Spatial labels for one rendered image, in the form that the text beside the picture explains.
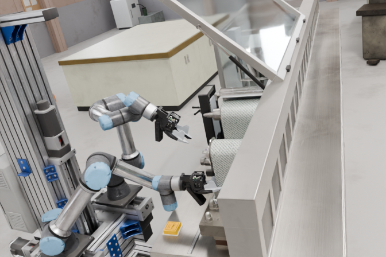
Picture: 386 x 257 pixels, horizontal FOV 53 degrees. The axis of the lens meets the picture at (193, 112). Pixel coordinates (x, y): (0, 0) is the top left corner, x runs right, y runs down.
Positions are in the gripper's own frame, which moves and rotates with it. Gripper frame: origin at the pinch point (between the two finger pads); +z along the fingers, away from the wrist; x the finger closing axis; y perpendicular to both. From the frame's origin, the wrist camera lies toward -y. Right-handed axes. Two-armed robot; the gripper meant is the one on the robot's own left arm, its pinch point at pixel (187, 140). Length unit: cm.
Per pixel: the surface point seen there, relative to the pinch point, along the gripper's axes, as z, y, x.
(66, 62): -238, -260, 344
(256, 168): 19, 60, -74
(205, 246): 34.1, -26.5, -24.6
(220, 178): 23.0, -3.9, -4.9
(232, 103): 8.6, 17.0, 24.0
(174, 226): 17.9, -37.0, -15.4
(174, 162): -3, -179, 190
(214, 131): 9.4, -6.8, 29.6
